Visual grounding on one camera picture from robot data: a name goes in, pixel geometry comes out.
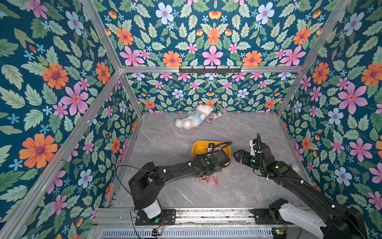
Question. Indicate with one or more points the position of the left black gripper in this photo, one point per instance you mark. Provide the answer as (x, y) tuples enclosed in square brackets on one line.
[(219, 169)]

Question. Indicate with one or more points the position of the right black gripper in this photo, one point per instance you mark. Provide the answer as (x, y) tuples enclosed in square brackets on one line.
[(246, 156)]

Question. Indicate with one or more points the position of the yellow plastic storage box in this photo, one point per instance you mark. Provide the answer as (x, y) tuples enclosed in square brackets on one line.
[(206, 147)]

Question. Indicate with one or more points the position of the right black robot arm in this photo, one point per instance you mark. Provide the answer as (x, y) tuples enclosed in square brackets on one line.
[(327, 218)]

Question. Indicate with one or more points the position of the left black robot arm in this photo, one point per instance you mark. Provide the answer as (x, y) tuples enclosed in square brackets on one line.
[(150, 179)]

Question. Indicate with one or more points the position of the white teddy bear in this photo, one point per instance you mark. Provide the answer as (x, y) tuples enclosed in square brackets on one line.
[(194, 118)]

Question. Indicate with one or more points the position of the small printed pouch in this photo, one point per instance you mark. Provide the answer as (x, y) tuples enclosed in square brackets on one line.
[(213, 116)]

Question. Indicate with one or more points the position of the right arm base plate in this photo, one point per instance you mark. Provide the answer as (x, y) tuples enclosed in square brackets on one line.
[(265, 216)]

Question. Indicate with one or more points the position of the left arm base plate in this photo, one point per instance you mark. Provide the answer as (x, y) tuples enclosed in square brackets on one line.
[(166, 217)]

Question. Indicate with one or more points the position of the black hook rail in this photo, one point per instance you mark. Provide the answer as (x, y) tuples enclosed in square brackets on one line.
[(204, 69)]

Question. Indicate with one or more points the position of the aluminium front rail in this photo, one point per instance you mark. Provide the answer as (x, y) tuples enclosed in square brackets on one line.
[(211, 216)]

